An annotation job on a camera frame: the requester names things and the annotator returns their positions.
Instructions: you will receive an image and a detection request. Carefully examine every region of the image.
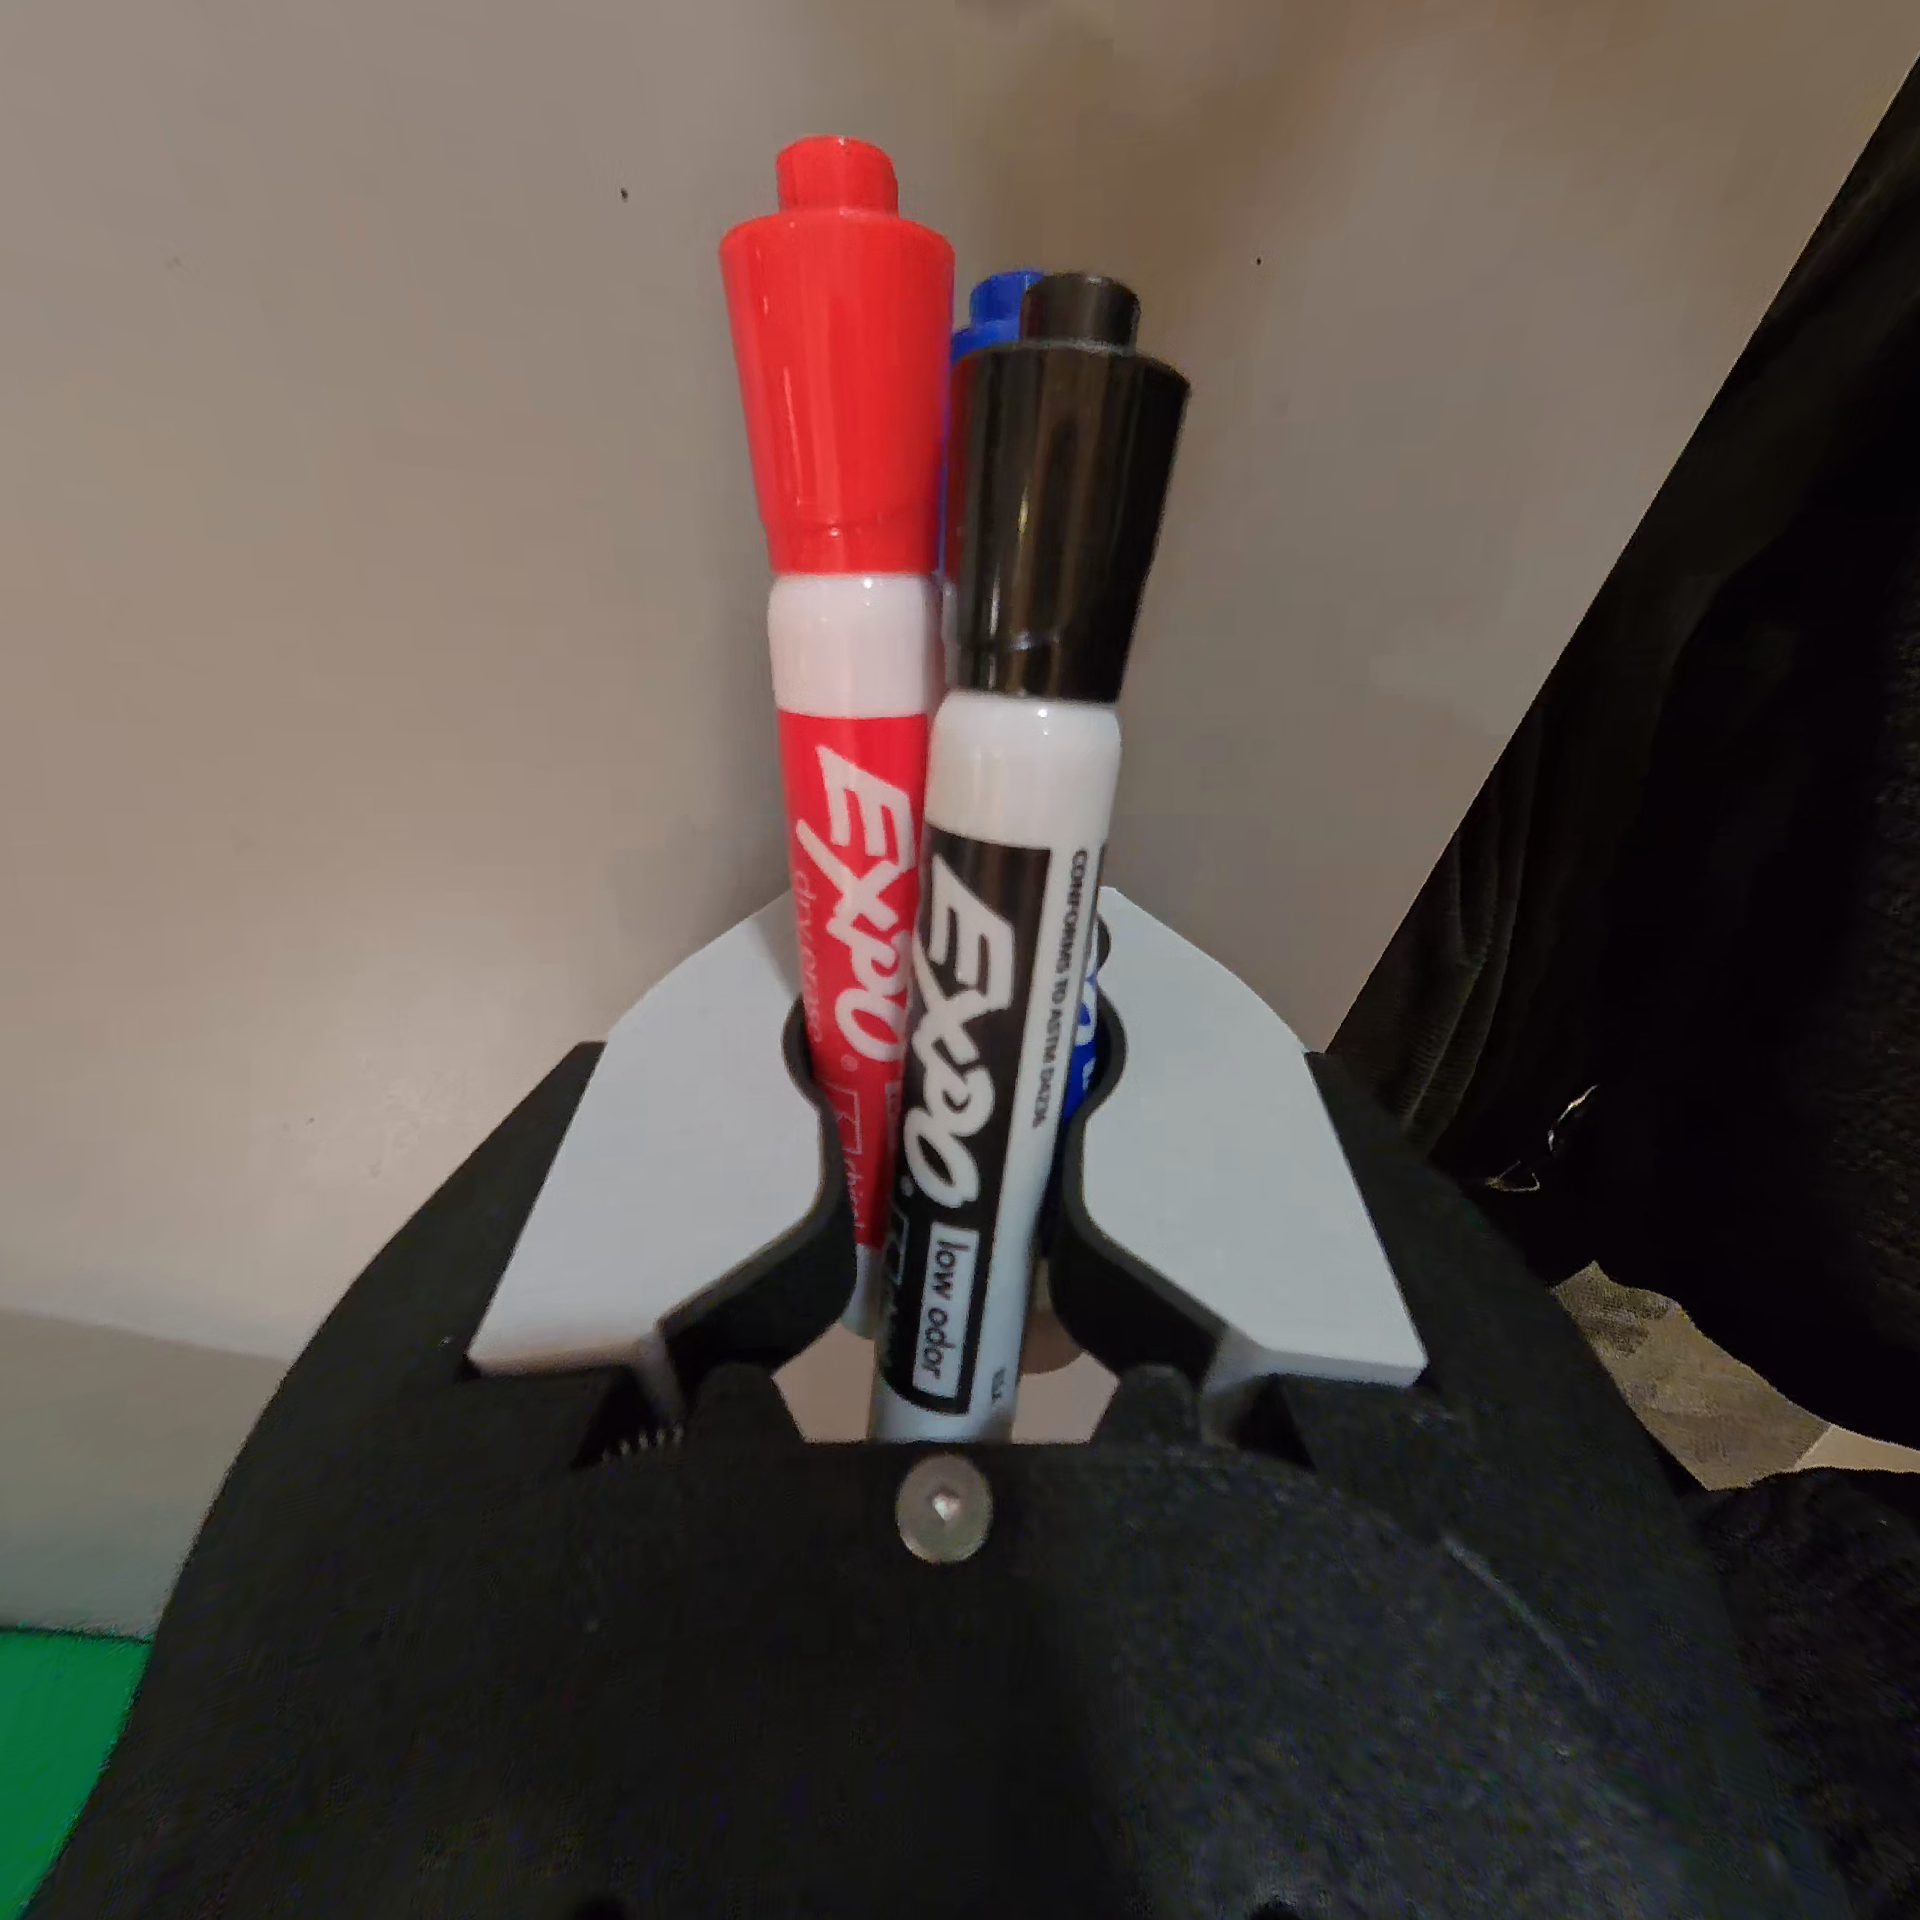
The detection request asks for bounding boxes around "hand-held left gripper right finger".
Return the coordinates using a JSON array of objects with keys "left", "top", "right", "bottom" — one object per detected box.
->
[{"left": 1055, "top": 884, "right": 1426, "bottom": 1437}]

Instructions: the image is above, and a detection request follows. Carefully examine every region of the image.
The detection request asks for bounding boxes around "red dry erase marker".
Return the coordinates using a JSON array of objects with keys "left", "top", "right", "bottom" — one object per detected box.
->
[{"left": 719, "top": 135, "right": 961, "bottom": 1338}]

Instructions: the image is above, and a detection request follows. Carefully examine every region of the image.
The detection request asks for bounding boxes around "blue dry erase marker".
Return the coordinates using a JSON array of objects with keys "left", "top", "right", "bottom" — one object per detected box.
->
[{"left": 939, "top": 269, "right": 1129, "bottom": 1202}]

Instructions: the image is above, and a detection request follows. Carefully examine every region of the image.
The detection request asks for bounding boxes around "black dry erase marker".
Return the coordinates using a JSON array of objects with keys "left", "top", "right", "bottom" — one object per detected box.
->
[{"left": 866, "top": 273, "right": 1196, "bottom": 1445}]

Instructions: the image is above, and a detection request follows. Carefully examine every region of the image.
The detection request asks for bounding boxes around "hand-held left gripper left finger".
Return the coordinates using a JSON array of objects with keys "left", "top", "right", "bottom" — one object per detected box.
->
[{"left": 466, "top": 894, "right": 858, "bottom": 1426}]

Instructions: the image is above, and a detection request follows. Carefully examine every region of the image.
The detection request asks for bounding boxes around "green plastic bin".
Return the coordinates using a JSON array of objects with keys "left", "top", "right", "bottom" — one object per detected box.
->
[{"left": 0, "top": 1628, "right": 156, "bottom": 1920}]

